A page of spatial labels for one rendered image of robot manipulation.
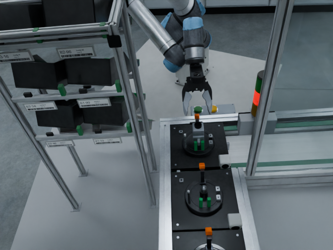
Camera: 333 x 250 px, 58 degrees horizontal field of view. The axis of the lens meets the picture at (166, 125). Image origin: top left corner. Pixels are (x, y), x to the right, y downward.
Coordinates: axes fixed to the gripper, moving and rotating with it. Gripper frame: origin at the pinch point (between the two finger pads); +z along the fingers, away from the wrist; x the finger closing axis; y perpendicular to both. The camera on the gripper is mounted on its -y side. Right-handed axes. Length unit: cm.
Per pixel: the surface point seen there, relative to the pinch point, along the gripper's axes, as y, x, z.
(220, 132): 17.7, -10.1, 10.3
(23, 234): -3, 72, 44
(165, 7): 296, 22, -123
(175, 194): -4.3, 10.4, 29.7
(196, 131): 3.9, 0.8, 7.4
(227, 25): 279, -55, -90
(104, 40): -46, 22, -21
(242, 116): -13.0, -14.2, 1.4
